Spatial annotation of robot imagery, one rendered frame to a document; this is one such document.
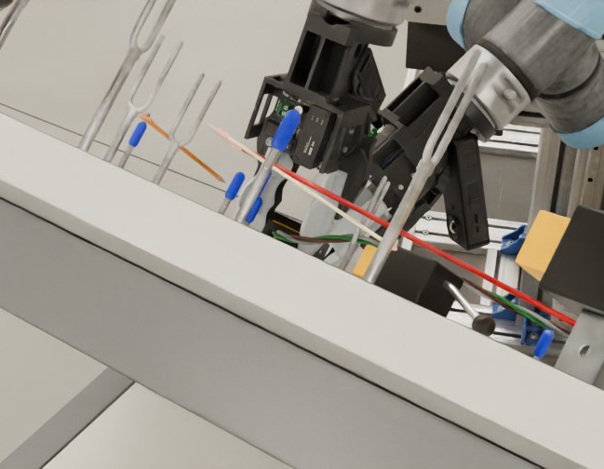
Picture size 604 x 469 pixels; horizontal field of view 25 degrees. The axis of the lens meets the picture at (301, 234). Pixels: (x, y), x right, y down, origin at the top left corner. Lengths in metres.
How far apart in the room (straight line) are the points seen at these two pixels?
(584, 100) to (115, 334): 0.86
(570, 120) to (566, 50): 0.10
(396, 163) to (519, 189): 1.54
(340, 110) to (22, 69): 2.55
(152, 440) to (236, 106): 1.93
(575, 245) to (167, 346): 0.17
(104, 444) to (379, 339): 1.15
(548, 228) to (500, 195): 2.16
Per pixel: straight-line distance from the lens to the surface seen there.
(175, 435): 1.48
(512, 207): 2.72
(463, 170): 1.27
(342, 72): 1.03
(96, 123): 0.71
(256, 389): 0.50
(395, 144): 1.23
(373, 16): 1.03
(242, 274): 0.35
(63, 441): 1.49
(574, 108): 1.33
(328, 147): 1.03
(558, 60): 1.27
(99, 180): 0.38
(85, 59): 3.54
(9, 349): 2.75
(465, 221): 1.28
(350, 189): 1.09
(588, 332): 0.57
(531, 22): 1.26
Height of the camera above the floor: 1.91
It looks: 40 degrees down
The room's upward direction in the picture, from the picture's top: straight up
